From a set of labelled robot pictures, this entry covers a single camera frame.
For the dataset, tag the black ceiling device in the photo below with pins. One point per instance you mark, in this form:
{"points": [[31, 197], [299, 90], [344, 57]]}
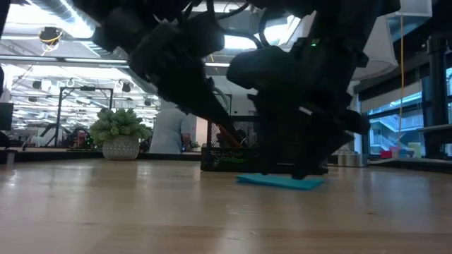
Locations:
{"points": [[50, 35]]}

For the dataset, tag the green plant grey pot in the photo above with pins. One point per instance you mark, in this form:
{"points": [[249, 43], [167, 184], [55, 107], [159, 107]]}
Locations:
{"points": [[120, 148]]}

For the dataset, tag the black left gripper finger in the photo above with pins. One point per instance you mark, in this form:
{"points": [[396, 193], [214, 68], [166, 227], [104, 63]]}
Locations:
{"points": [[222, 109], [201, 106]]}

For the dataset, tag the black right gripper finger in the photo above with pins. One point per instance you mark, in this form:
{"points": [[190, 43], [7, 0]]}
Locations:
{"points": [[271, 141], [318, 148]]}

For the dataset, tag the blue sticky note pad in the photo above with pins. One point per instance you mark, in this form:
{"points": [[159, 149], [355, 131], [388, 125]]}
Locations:
{"points": [[279, 181]]}

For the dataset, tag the black mesh desk organizer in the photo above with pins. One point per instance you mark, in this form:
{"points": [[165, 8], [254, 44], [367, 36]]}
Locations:
{"points": [[219, 158]]}

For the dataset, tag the orange pencil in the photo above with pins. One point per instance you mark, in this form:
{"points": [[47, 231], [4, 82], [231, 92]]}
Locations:
{"points": [[231, 137]]}

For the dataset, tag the table lamp white shade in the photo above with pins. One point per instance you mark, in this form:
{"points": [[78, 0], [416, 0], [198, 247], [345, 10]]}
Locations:
{"points": [[381, 60]]}

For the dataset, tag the long ceiling light strip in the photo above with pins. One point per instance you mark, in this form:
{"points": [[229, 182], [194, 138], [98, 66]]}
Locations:
{"points": [[70, 60]]}

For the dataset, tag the black gantry frame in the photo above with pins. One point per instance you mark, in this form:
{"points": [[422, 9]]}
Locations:
{"points": [[58, 113]]}

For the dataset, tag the person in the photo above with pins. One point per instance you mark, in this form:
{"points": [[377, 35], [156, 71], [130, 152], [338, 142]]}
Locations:
{"points": [[169, 130]]}

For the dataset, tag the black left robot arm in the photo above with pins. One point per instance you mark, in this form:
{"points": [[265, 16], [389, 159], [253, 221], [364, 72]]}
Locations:
{"points": [[116, 28]]}

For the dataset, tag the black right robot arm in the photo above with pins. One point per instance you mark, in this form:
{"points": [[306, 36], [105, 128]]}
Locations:
{"points": [[353, 21]]}

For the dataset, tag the dark background monitor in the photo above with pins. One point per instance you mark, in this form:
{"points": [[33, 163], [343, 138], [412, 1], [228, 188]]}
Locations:
{"points": [[6, 116]]}

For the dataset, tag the small red container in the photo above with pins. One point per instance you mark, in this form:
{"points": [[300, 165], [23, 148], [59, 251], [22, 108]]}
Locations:
{"points": [[386, 154]]}

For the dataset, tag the dark background workbench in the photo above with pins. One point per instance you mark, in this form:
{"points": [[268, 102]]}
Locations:
{"points": [[42, 155]]}

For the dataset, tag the pale green cup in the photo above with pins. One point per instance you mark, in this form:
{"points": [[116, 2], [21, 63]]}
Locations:
{"points": [[415, 150]]}

